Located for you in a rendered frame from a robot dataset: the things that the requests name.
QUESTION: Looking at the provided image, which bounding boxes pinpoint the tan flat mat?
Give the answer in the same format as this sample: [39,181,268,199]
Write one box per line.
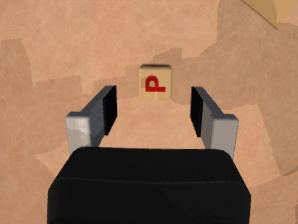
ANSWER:
[242,0,297,30]

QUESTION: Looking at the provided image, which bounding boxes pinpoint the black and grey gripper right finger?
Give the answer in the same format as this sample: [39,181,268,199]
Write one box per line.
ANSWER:
[190,86,239,160]

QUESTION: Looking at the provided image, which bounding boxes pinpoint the tan block with red letter p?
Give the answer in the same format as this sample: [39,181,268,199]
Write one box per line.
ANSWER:
[139,64,172,100]

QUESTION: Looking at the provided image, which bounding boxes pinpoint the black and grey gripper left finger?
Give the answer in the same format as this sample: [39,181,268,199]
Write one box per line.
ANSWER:
[65,85,117,155]

